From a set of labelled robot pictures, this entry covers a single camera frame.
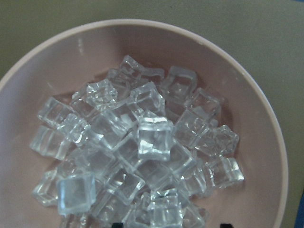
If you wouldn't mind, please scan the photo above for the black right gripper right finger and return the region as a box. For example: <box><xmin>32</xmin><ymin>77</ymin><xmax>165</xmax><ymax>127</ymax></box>
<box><xmin>220</xmin><ymin>223</ymin><xmax>234</xmax><ymax>228</ymax></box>

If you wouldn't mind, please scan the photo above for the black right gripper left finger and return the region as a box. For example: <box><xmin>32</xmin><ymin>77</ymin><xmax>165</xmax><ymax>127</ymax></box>
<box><xmin>112</xmin><ymin>222</ymin><xmax>124</xmax><ymax>228</ymax></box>

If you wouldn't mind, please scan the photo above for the pile of clear ice cubes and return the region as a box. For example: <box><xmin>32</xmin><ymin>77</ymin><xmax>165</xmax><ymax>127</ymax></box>
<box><xmin>30</xmin><ymin>56</ymin><xmax>245</xmax><ymax>228</ymax></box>

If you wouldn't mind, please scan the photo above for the pink plastic bowl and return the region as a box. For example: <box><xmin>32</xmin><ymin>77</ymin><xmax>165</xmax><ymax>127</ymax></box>
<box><xmin>0</xmin><ymin>19</ymin><xmax>288</xmax><ymax>228</ymax></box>

